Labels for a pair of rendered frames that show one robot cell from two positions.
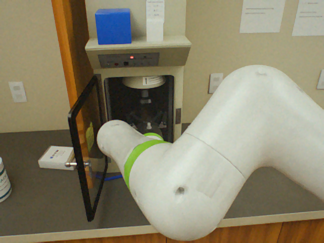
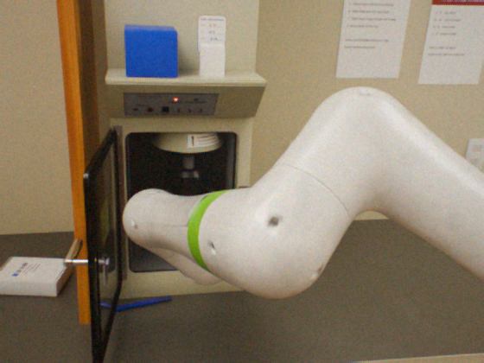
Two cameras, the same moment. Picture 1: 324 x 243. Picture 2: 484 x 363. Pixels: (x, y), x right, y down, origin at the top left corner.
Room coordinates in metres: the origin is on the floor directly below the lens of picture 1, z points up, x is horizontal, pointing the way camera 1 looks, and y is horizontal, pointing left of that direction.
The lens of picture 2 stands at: (-0.23, 0.07, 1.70)
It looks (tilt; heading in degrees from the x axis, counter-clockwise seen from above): 21 degrees down; 354
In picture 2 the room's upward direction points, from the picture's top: 3 degrees clockwise
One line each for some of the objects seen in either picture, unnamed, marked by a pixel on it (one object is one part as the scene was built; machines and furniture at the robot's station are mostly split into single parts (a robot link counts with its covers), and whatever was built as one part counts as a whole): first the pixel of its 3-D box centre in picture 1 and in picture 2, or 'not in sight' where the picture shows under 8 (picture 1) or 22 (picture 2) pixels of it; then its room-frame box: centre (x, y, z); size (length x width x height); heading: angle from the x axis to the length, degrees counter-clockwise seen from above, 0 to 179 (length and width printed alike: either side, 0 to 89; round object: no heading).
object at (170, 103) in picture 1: (139, 106); (178, 185); (1.07, 0.08, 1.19); 0.26 x 0.24 x 0.35; 95
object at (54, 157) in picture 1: (61, 157); (33, 276); (1.02, 0.44, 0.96); 0.16 x 0.12 x 0.04; 83
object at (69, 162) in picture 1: (77, 157); (82, 252); (0.70, 0.25, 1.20); 0.10 x 0.05 x 0.03; 178
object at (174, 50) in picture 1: (138, 55); (186, 98); (0.89, 0.06, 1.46); 0.32 x 0.11 x 0.10; 95
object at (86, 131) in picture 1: (92, 147); (105, 239); (0.77, 0.22, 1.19); 0.30 x 0.01 x 0.40; 178
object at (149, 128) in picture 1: (149, 138); not in sight; (0.79, 0.03, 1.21); 0.09 x 0.06 x 0.12; 95
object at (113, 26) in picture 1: (114, 26); (150, 51); (0.89, 0.13, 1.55); 0.10 x 0.10 x 0.09; 5
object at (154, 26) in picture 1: (155, 30); (212, 60); (0.90, 0.01, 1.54); 0.05 x 0.05 x 0.06; 89
